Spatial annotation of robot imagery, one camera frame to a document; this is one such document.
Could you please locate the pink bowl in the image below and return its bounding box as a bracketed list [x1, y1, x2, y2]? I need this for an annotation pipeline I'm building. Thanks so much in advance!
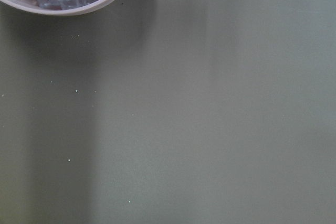
[1, 0, 115, 16]

